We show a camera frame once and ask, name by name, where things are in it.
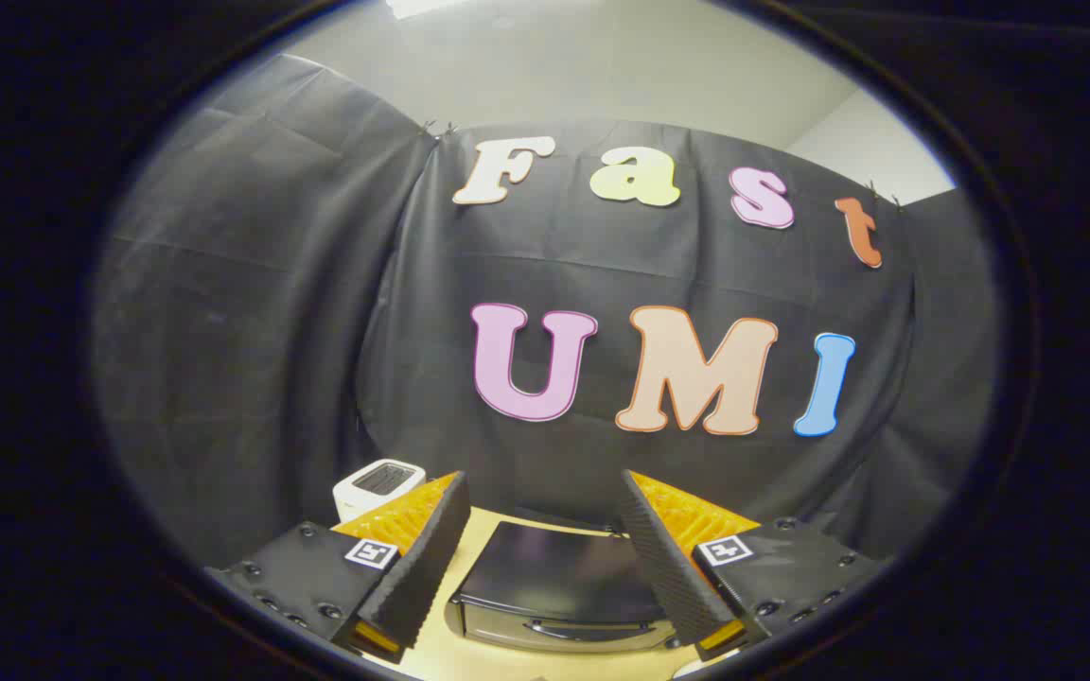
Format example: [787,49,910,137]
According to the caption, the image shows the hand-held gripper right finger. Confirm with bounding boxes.
[617,469,887,663]

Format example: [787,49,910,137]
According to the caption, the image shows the white pop-up toaster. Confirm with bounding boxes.
[333,459,427,523]

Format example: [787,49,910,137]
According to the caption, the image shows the black toaster oven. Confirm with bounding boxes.
[446,518,688,655]

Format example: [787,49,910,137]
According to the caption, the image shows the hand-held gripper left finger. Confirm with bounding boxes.
[204,471,472,665]

